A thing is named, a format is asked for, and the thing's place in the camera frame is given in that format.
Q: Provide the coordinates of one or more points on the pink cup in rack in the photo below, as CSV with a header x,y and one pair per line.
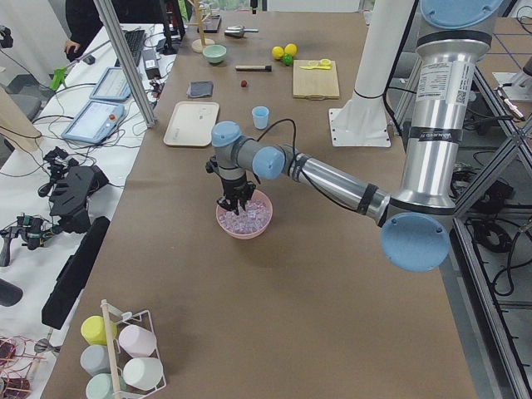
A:
x,y
137,341

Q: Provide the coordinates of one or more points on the yellow lemon far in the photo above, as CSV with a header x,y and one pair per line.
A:
x,y
291,49

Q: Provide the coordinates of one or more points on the cream rectangular tray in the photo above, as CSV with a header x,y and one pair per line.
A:
x,y
191,123

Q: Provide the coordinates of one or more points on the yellow lemon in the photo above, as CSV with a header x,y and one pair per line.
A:
x,y
277,53
291,49

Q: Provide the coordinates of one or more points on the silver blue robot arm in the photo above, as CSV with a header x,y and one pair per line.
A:
x,y
453,37

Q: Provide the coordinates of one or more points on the mint green bowl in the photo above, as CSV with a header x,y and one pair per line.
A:
x,y
214,54

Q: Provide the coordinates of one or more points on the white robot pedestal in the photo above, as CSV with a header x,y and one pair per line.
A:
x,y
362,121

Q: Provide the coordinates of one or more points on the white wire cup rack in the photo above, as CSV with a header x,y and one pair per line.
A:
x,y
115,320

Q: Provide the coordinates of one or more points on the yellow lemon near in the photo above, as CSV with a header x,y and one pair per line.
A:
x,y
277,53

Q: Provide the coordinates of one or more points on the green lime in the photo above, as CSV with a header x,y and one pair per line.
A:
x,y
287,60

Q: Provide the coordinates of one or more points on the blue teach pendant far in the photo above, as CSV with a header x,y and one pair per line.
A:
x,y
112,86

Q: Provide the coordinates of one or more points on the wooden cup tree stand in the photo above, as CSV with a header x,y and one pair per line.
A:
x,y
201,14

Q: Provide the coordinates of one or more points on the black long box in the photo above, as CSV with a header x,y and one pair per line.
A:
x,y
74,275

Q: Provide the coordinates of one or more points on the aluminium frame post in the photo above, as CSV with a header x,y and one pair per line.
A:
x,y
110,21

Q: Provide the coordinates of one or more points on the light blue plastic cup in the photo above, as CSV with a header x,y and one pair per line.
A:
x,y
260,115

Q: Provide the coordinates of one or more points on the blue teach pendant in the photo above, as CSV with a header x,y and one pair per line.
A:
x,y
112,86
94,122

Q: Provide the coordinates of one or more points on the black framed tray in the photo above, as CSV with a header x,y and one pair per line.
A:
x,y
212,24

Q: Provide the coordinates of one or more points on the blue teach pendant near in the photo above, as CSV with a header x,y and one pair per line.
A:
x,y
94,122

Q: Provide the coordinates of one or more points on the black keyboard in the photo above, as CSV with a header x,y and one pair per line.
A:
x,y
135,42

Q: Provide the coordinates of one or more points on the yellow cup in rack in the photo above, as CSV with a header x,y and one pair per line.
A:
x,y
93,330

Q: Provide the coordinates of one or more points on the pink bowl of ice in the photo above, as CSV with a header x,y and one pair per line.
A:
x,y
251,221

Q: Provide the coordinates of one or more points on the black device on side table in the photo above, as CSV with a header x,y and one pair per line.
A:
x,y
69,187

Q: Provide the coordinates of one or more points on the green cup in rack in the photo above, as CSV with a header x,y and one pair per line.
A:
x,y
100,387

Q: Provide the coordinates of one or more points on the wooden cutting board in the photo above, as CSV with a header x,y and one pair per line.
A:
x,y
315,84

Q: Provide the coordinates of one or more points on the steel ice scoop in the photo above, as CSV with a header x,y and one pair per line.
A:
x,y
239,31

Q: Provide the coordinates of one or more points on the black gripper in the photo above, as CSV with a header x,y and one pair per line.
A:
x,y
233,185

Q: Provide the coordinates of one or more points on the grey cup in rack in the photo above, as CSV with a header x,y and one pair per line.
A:
x,y
95,360

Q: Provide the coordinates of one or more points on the white cup in rack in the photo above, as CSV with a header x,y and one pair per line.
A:
x,y
143,373

